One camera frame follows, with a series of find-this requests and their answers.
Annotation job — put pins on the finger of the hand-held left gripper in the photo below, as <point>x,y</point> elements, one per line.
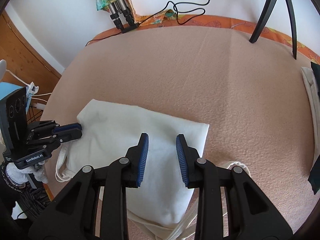
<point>68,127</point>
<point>71,136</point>

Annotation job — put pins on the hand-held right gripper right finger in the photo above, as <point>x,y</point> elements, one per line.
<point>180,155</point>

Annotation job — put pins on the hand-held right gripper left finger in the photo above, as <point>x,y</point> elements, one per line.
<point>143,155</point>

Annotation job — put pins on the white tank top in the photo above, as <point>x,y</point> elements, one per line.
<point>112,125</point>

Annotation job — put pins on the person's left hand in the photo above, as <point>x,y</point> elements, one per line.
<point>17,174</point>

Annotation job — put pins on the light blue box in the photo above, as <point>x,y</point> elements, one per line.
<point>10,90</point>

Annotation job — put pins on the zebra striped cloth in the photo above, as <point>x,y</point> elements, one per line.
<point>37,200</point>

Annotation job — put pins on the beige fleece blanket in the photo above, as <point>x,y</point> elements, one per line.
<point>200,80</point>

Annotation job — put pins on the teal and white patterned garment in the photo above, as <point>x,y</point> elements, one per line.
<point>315,177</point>

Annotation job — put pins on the white folded garment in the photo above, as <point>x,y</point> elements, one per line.
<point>308,92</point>

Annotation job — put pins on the black mini tripod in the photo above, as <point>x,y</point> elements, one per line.
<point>262,17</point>

